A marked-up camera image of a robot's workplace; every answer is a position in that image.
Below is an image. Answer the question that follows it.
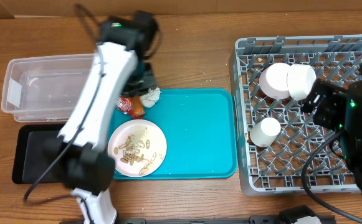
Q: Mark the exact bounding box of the white tissue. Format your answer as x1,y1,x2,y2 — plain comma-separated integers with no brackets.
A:
140,87,161,108

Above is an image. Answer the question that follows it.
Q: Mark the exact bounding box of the red snack wrapper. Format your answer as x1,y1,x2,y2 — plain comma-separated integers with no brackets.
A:
117,96,144,119

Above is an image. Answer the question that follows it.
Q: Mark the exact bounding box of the orange carrot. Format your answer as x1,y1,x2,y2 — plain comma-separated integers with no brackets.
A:
132,96,145,118

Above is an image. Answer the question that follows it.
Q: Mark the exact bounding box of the pale green bowl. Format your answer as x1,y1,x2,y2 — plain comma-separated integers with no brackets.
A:
287,64,317,101

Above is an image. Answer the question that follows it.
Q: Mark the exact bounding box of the white plate with food scraps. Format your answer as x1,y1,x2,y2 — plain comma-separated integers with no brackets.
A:
108,119,167,178

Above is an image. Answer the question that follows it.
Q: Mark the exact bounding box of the pale green cup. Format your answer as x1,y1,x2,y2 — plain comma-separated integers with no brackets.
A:
250,118,281,147

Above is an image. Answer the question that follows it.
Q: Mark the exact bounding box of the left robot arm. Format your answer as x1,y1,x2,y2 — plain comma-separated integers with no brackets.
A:
42,4,160,223

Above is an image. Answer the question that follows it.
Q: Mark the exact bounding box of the teal serving tray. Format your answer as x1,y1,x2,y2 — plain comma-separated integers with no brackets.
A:
108,88,238,180

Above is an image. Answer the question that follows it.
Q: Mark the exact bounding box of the clear plastic storage bin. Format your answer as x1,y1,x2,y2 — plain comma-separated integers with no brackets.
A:
1,54,94,123

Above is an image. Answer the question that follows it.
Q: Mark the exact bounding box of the black plastic tray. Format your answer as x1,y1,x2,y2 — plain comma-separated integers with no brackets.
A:
12,124,63,184

